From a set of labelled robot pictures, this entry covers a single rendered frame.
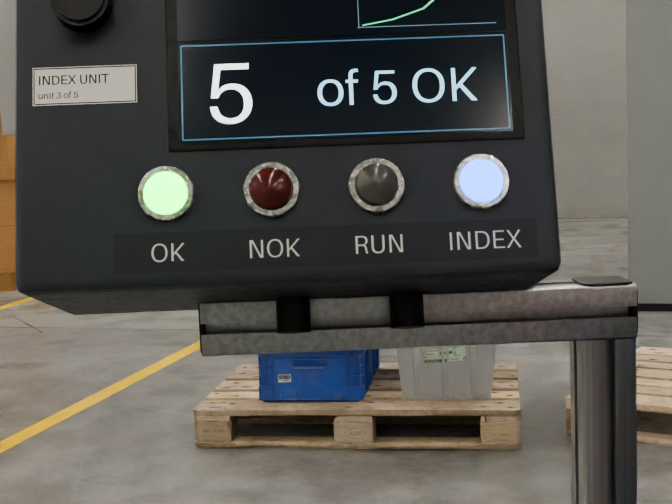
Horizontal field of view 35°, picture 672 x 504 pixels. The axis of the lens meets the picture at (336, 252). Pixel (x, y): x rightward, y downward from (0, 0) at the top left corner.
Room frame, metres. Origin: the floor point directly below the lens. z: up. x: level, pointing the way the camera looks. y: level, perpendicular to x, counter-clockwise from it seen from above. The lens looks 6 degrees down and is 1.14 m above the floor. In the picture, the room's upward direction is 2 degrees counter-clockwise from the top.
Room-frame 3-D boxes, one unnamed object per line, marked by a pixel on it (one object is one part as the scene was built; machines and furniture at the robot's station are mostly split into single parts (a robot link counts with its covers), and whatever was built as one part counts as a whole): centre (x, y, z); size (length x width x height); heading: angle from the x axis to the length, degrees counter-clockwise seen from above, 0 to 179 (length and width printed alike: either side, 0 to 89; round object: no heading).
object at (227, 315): (0.58, -0.04, 1.04); 0.24 x 0.03 x 0.03; 91
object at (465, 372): (4.15, -0.43, 0.31); 0.60 x 0.42 x 0.33; 171
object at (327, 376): (4.22, 0.07, 0.25); 0.60 x 0.41 x 0.22; 172
